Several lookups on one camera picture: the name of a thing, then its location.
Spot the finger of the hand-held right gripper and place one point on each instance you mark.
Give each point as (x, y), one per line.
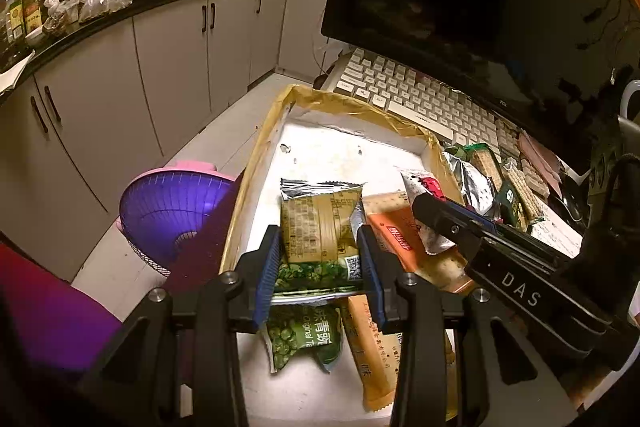
(442, 219)
(475, 218)

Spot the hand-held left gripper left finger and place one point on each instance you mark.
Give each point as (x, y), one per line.
(267, 279)

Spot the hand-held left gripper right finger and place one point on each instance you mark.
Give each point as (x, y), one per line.
(372, 279)

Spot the silver red snack packet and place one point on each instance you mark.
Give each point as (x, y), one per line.
(417, 184)

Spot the cracker packet green ends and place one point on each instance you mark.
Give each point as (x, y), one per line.
(525, 193)
(486, 167)

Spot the green pea snack packet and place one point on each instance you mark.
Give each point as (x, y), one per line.
(317, 232)
(300, 332)

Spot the white cardboard box yellow tape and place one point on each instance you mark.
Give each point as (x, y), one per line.
(325, 147)

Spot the silver foil packet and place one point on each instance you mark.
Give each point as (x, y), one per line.
(470, 184)

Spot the orange label cracker packet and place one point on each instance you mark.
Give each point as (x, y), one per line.
(395, 232)

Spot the white printed paper pad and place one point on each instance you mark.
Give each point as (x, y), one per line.
(555, 232)

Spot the crumpled green packet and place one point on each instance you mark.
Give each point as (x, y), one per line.
(452, 153)

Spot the long orange biscuit packet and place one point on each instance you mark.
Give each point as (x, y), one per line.
(367, 357)

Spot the black computer mouse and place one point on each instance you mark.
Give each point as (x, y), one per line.
(571, 206)

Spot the purple pink electric fan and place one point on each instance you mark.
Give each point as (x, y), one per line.
(165, 212)

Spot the white computer keyboard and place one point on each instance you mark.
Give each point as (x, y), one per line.
(415, 97)

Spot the white curved tube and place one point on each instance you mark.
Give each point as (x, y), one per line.
(624, 94)

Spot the grey kitchen cabinets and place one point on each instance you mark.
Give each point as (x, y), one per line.
(150, 82)

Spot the clear plastic bag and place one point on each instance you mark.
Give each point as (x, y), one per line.
(105, 2)
(60, 18)

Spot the white board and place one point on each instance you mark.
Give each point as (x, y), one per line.
(12, 74)

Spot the small white bowl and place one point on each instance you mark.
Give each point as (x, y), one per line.
(36, 38)

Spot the dark sauce bottle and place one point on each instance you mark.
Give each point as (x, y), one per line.
(14, 14)
(31, 7)

